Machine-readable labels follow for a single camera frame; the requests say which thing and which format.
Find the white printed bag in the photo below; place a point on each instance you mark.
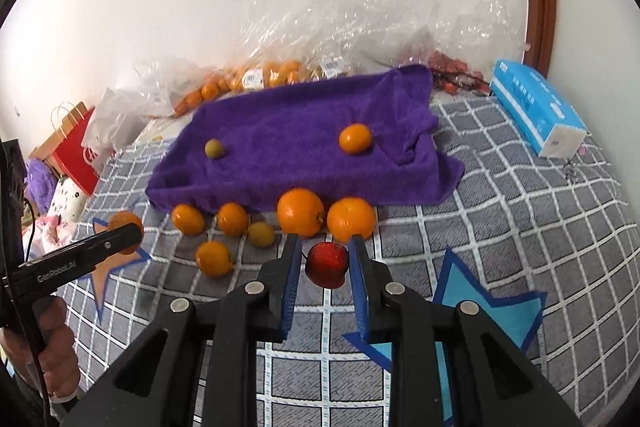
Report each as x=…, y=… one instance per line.
x=67, y=202

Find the purple towel lined tray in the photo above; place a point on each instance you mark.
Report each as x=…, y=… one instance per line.
x=280, y=142

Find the white plastic bag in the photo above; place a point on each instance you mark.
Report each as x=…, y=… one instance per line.
x=112, y=124

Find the crumpled clear plastic bag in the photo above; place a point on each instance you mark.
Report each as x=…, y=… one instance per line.
x=320, y=27
x=450, y=27

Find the grey checked blanket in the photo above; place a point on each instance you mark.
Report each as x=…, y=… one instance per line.
x=500, y=217

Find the small red fruit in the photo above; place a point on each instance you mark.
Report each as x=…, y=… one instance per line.
x=327, y=264

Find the small dark clip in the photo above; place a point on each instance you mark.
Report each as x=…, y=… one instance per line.
x=570, y=168

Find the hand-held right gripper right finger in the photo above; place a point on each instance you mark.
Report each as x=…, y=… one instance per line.
x=359, y=287

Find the person's left hand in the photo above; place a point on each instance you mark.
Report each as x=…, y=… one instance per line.
x=57, y=342

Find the purple plush item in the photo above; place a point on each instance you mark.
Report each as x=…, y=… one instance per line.
x=40, y=184

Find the pink cloth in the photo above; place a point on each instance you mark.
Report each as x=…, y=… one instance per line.
x=47, y=237

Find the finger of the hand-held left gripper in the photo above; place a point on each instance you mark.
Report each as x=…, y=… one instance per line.
x=112, y=244

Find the small yellow-green fruit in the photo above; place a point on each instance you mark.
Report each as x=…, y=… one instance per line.
x=260, y=235

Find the small green fruit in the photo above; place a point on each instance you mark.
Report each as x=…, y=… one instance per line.
x=214, y=149

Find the blue tissue pack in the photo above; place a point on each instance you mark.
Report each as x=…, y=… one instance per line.
x=537, y=107

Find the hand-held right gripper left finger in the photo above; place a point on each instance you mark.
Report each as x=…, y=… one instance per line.
x=291, y=287

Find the small mandarin orange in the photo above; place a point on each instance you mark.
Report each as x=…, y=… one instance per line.
x=232, y=219
x=214, y=259
x=188, y=219
x=125, y=219

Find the large orange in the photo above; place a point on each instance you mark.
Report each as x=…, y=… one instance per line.
x=300, y=212
x=351, y=218

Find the clear bag of small oranges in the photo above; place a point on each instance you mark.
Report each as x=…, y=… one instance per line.
x=207, y=89

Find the red paper bag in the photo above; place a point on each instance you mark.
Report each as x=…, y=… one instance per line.
x=75, y=157

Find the pile of small red fruits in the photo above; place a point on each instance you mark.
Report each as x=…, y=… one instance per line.
x=452, y=67

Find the medium orange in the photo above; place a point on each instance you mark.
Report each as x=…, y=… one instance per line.
x=355, y=139

